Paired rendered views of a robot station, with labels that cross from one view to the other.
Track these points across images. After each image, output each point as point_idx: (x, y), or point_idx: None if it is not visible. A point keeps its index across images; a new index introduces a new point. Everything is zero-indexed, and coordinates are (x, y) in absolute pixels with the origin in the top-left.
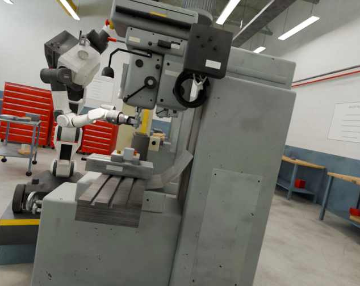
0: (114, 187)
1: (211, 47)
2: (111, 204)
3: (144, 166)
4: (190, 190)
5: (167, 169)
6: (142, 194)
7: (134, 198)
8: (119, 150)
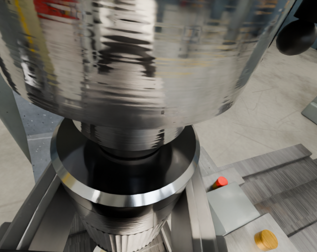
0: (298, 197)
1: None
2: None
3: (213, 162)
4: None
5: (41, 155)
6: (270, 153)
7: (292, 156)
8: (273, 233)
